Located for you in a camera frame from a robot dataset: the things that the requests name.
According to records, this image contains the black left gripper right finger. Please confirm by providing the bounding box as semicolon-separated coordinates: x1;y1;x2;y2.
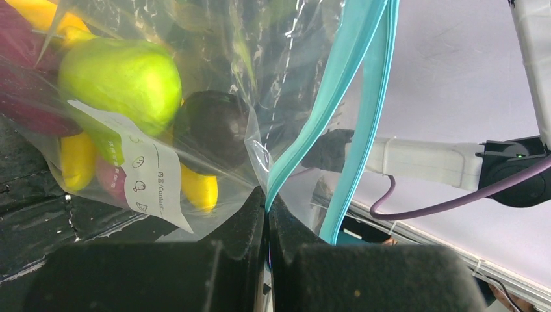
268;198;486;311

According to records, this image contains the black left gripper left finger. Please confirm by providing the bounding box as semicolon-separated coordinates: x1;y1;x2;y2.
23;187;265;311

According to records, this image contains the dark brown toy plum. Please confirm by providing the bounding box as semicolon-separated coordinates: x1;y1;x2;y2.
173;90;249;176

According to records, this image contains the clear zip top bag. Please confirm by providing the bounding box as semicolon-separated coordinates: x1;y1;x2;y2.
1;1;399;243

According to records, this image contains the yellow toy banana front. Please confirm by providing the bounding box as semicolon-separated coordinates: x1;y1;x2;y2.
60;132;97;192

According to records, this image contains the yellow toy banana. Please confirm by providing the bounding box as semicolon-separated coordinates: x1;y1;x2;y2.
4;0;97;47
60;132;97;192

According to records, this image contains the green toy pear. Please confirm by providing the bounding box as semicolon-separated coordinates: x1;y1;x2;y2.
58;37;182;137

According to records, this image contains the pink toy peach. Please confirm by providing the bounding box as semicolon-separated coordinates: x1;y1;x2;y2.
96;156;129;209

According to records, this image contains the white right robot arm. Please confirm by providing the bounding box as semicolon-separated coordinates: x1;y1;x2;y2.
361;1;550;212

